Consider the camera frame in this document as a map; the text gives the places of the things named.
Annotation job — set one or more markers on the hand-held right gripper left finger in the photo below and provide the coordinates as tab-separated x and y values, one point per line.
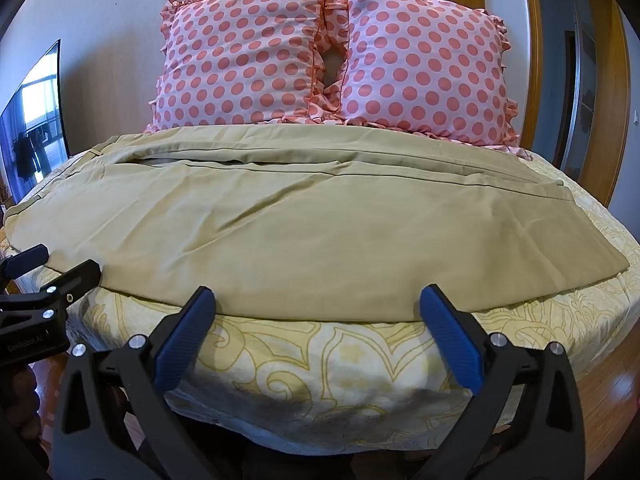
184	336

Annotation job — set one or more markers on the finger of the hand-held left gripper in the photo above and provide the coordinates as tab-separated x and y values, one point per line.
31	256
75	280

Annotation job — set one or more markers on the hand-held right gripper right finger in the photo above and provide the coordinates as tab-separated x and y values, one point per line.
451	336

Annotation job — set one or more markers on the khaki pants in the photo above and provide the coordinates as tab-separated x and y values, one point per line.
300	240

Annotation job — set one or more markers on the black flat television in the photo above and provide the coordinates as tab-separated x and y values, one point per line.
35	130

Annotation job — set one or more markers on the bed with yellow floral sheet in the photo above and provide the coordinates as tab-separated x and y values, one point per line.
320	375

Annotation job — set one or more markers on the grey door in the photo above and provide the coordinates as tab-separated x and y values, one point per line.
580	100

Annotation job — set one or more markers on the pink polka dot pillow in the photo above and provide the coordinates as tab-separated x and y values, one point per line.
425	65
240	55

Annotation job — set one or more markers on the wooden door frame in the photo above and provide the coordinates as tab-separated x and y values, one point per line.
607	60

